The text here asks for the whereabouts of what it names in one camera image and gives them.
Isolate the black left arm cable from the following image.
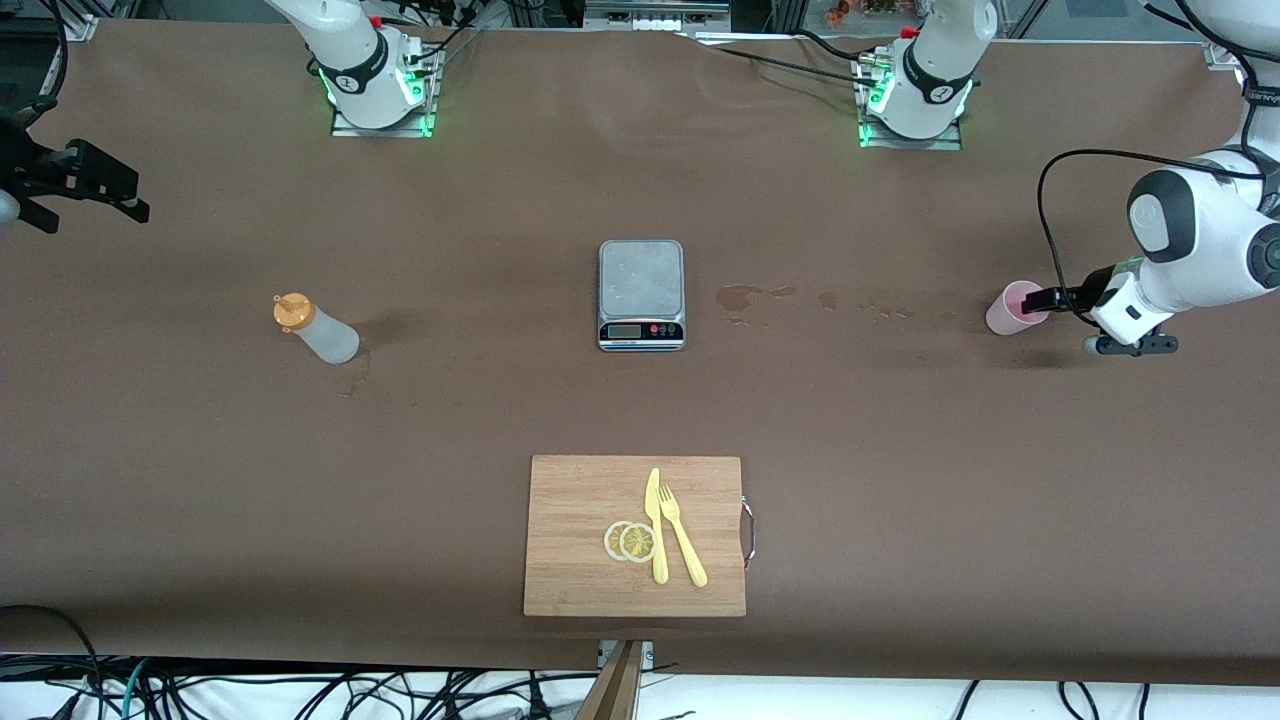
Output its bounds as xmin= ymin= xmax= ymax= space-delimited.
xmin=1036 ymin=148 xmax=1269 ymax=323

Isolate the yellow plastic knife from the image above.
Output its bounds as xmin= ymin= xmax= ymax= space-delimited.
xmin=644 ymin=467 xmax=670 ymax=585

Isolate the teal floor cable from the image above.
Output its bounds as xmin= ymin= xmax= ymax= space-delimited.
xmin=120 ymin=658 xmax=153 ymax=720

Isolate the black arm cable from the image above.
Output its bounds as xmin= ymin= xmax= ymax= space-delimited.
xmin=35 ymin=0 xmax=73 ymax=113
xmin=1036 ymin=148 xmax=1269 ymax=323

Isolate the yellow plastic fork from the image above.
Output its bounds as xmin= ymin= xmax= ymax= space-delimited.
xmin=658 ymin=484 xmax=709 ymax=589

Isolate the translucent sauce bottle orange cap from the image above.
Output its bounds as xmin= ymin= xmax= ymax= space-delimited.
xmin=272 ymin=292 xmax=361 ymax=365

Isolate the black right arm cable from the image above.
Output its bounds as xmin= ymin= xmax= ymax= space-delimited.
xmin=35 ymin=0 xmax=73 ymax=113

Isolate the pink plastic cup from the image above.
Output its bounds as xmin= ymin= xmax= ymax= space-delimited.
xmin=985 ymin=280 xmax=1051 ymax=336

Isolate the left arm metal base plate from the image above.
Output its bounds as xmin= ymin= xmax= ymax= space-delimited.
xmin=855 ymin=50 xmax=966 ymax=151

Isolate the silver digital kitchen scale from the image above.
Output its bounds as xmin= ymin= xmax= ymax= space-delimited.
xmin=597 ymin=239 xmax=687 ymax=353

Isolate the black cable on table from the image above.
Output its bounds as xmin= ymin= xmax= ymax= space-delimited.
xmin=690 ymin=32 xmax=891 ymax=91

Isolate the black looped floor cable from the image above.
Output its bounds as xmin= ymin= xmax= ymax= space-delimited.
xmin=0 ymin=604 xmax=103 ymax=720

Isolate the wooden post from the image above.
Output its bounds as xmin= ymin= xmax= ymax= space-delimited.
xmin=575 ymin=640 xmax=646 ymax=720

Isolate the wooden cutting board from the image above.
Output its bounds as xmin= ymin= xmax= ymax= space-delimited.
xmin=523 ymin=455 xmax=748 ymax=618

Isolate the brown table cover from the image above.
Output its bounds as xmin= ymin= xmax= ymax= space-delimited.
xmin=0 ymin=18 xmax=1280 ymax=687

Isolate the grey power strip box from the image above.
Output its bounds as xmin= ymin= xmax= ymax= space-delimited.
xmin=585 ymin=0 xmax=731 ymax=33

